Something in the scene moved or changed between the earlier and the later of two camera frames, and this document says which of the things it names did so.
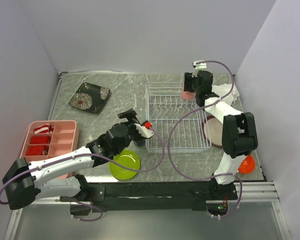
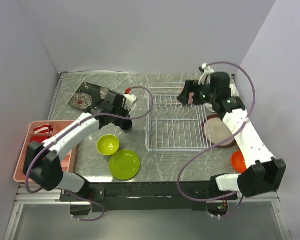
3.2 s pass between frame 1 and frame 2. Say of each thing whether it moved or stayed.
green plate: stayed
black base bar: stayed
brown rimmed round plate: stayed
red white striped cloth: stayed
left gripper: moved
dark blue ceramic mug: moved
